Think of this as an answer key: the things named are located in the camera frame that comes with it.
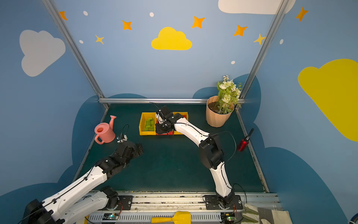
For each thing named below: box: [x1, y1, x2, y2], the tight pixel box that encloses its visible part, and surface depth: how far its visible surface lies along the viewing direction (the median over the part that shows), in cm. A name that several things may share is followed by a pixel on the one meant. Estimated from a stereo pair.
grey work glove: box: [240, 203, 293, 224], surface depth 72 cm
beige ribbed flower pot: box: [206, 95, 235, 128], surface depth 103 cm
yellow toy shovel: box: [151, 210, 192, 224], surface depth 70 cm
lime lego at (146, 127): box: [143, 123, 150, 132], surface depth 106 cm
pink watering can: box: [94, 114, 117, 145], surface depth 95 cm
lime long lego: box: [145, 117, 155, 128], surface depth 109 cm
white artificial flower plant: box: [215, 75, 242, 114], surface depth 95 cm
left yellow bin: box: [138, 112, 157, 136], surface depth 106 cm
